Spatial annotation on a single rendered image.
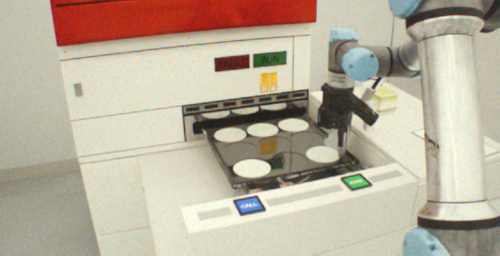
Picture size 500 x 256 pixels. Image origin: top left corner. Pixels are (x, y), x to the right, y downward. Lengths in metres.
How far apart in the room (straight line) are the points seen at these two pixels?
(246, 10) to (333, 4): 1.94
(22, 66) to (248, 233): 2.27
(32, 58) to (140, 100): 1.61
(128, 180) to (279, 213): 0.73
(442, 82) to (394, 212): 0.51
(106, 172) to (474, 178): 1.16
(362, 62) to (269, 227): 0.42
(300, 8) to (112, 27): 0.58
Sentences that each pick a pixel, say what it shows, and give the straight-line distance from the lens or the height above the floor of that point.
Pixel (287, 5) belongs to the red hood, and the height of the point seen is 1.28.
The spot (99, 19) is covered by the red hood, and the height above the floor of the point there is 1.29.
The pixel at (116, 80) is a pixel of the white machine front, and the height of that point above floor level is 1.09.
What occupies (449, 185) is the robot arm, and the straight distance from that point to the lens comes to 0.62.
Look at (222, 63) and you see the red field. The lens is 1.37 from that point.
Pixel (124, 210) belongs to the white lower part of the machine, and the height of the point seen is 0.61.
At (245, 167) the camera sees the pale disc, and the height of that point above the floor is 0.90.
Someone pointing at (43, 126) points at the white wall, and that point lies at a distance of 3.04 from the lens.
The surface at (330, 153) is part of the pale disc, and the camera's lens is 1.25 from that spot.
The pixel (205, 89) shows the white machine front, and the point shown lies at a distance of 1.39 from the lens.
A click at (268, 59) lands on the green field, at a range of 1.42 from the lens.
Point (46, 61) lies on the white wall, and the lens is 2.88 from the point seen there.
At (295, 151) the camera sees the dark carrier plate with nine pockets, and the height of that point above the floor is 0.90.
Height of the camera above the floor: 1.49
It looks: 23 degrees down
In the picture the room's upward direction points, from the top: 1 degrees counter-clockwise
